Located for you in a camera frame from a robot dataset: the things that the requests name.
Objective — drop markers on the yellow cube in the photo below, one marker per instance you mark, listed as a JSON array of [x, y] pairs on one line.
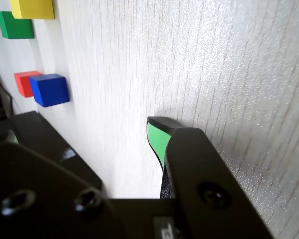
[[31, 8]]

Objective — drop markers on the green cube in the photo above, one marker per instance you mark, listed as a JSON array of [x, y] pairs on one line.
[[15, 28]]

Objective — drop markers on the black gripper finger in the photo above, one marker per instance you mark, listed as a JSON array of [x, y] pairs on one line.
[[52, 139], [196, 161]]

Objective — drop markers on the red cube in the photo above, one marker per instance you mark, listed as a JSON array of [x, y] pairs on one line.
[[22, 83]]

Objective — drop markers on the blue cube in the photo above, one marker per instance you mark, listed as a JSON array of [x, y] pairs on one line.
[[49, 89]]

